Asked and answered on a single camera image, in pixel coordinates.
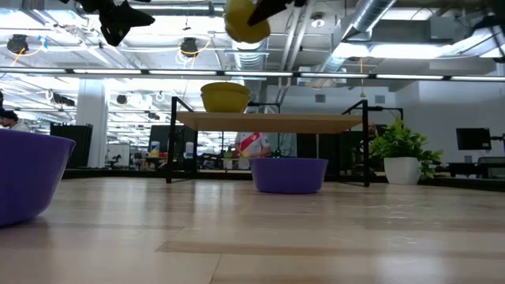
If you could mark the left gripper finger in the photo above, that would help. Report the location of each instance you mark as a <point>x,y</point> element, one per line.
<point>132,17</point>
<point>110,31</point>

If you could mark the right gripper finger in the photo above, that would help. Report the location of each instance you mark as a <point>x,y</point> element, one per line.
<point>276,4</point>

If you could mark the blue mini bowl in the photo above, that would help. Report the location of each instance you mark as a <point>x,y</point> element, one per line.
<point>288,177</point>
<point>27,177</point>

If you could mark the round ceiling detector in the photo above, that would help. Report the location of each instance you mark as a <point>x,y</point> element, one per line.
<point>317,23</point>

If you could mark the long ceiling light strip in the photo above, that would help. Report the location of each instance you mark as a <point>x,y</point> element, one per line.
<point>252,73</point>

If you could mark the white room pillar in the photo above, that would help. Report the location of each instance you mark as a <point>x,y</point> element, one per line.
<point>91,126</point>

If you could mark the black partition cabinet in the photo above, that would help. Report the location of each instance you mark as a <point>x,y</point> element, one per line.
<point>81,146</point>

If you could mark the wooden shelf black legs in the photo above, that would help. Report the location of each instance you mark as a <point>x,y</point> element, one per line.
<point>268,123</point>

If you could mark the white bottle yellow label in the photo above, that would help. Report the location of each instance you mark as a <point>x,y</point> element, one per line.
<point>155,150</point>

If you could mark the green plant white pot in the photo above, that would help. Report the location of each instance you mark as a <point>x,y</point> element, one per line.
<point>402,169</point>

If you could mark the black computer monitor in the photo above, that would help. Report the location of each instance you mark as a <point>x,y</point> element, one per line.
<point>473,139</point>

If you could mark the black office desk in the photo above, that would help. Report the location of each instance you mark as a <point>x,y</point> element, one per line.
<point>465,169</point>

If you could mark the silver spiral ceiling duct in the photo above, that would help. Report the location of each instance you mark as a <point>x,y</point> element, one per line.
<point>367,16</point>
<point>249,59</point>

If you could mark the grey wall vent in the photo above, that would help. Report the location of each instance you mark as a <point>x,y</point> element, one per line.
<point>320,98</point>
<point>379,99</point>

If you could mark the grey rectangular ceiling duct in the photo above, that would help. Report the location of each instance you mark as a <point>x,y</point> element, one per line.
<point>406,31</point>

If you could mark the black aluminium table frame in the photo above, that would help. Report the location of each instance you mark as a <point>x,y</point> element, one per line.
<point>118,174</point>

